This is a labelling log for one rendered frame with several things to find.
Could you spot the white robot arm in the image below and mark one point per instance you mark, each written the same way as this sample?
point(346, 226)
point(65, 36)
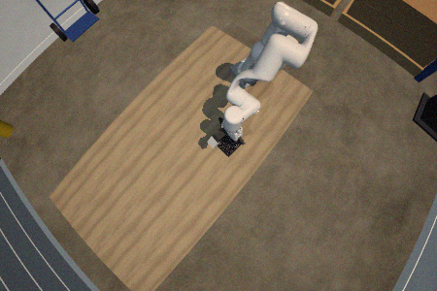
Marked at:
point(280, 50)

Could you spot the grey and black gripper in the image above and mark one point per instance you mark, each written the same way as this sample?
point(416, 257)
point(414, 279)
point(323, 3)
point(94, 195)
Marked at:
point(234, 136)

